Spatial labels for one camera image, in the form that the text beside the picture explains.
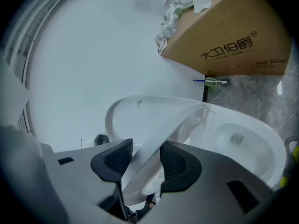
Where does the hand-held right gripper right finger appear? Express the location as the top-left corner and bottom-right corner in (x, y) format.
(149, 141), (276, 224)

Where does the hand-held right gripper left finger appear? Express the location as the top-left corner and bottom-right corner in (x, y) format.
(38, 138), (134, 224)

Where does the white plastic curved part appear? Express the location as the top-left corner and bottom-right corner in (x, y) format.
(121, 103), (218, 197)

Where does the white toilet bowl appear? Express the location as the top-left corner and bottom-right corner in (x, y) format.
(161, 106), (288, 191)

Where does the person's left shoe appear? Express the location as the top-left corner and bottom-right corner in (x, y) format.
(278, 175), (290, 189)

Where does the person's shoe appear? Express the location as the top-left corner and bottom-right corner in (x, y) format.
(286, 136), (299, 161)
(278, 175), (290, 189)

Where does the person's right shoe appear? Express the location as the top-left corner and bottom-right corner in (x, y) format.
(286, 136), (299, 161)

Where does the large brown cardboard box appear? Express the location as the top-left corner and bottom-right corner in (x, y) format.
(161, 0), (292, 77)

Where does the dark grey wall holder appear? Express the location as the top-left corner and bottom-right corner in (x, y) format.
(94, 134), (109, 147)

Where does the blue handled toilet brush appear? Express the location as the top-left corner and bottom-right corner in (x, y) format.
(193, 77), (228, 87)

